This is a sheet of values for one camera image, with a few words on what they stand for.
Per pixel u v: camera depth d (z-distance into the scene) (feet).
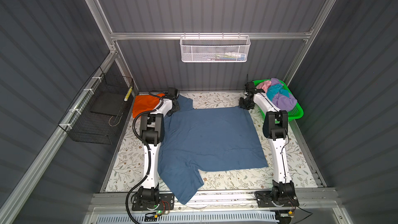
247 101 3.11
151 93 3.02
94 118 2.42
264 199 2.41
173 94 2.99
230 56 3.01
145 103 3.65
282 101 3.46
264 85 3.54
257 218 2.32
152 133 2.09
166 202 2.37
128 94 2.68
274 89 3.56
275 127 2.19
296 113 3.32
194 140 3.12
